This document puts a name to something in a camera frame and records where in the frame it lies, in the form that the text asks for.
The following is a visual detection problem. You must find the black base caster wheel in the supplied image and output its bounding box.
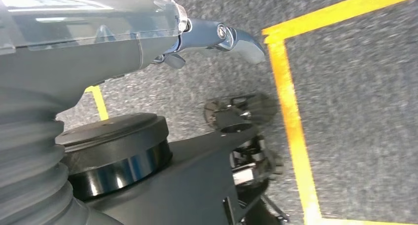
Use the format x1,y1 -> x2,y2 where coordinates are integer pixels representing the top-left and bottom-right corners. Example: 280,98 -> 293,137
229,134 -> 285,193
204,92 -> 279,133

